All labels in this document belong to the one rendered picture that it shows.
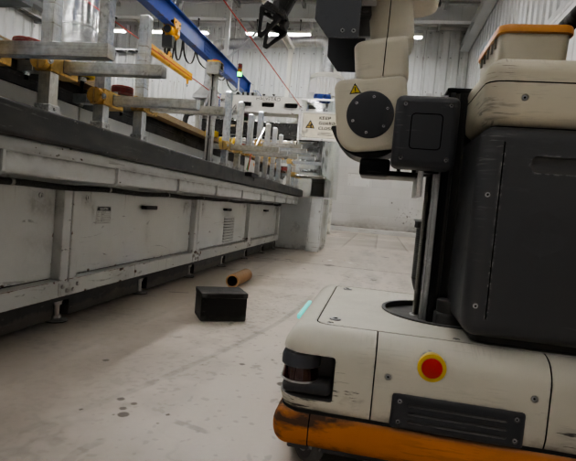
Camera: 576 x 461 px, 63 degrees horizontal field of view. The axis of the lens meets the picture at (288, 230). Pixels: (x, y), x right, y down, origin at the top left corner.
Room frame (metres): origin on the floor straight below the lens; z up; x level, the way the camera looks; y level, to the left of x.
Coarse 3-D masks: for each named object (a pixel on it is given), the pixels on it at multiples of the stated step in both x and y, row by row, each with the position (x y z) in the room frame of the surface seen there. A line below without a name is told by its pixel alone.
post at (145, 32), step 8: (144, 16) 1.77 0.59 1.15; (144, 24) 1.77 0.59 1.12; (152, 24) 1.79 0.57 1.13; (144, 32) 1.77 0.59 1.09; (152, 32) 1.80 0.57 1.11; (144, 40) 1.77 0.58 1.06; (144, 48) 1.77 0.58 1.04; (144, 56) 1.77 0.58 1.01; (136, 80) 1.77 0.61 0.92; (144, 80) 1.77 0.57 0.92; (136, 88) 1.77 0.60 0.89; (144, 88) 1.77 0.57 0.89; (144, 96) 1.78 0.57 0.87; (136, 112) 1.77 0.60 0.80; (136, 120) 1.77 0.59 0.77; (144, 120) 1.79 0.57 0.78; (136, 128) 1.77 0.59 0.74; (144, 128) 1.80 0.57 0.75
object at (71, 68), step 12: (24, 60) 1.34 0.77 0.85; (24, 72) 1.35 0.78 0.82; (36, 72) 1.35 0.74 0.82; (72, 72) 1.31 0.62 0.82; (84, 72) 1.30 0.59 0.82; (96, 72) 1.30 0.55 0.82; (108, 72) 1.29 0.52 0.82; (120, 72) 1.28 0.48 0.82; (132, 72) 1.28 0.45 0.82; (144, 72) 1.27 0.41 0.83; (156, 72) 1.27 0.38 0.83
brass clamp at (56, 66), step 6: (30, 60) 1.26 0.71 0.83; (36, 60) 1.25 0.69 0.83; (42, 60) 1.25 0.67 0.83; (48, 60) 1.26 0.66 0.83; (54, 60) 1.28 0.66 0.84; (60, 60) 1.30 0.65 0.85; (66, 60) 1.32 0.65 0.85; (36, 66) 1.25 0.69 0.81; (42, 66) 1.25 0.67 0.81; (48, 66) 1.26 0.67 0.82; (54, 66) 1.28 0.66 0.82; (60, 66) 1.30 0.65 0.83; (54, 72) 1.29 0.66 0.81; (60, 72) 1.30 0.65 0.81; (60, 78) 1.35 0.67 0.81; (66, 78) 1.34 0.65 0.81; (72, 78) 1.36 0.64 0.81
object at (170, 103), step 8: (80, 96) 1.58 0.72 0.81; (120, 96) 1.56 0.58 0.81; (128, 96) 1.55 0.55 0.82; (80, 104) 1.59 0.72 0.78; (88, 104) 1.60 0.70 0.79; (120, 104) 1.56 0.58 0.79; (128, 104) 1.55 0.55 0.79; (136, 104) 1.55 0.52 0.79; (144, 104) 1.54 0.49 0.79; (152, 104) 1.54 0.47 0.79; (160, 104) 1.53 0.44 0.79; (168, 104) 1.53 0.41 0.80; (176, 104) 1.52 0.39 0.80; (184, 104) 1.52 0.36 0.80; (192, 104) 1.51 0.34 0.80
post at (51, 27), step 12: (48, 0) 1.28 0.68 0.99; (60, 0) 1.30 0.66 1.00; (48, 12) 1.28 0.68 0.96; (60, 12) 1.30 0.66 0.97; (48, 24) 1.28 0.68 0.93; (60, 24) 1.30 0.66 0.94; (48, 36) 1.28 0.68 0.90; (60, 36) 1.31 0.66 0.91; (48, 72) 1.28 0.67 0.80; (48, 84) 1.28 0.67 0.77; (48, 96) 1.28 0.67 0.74
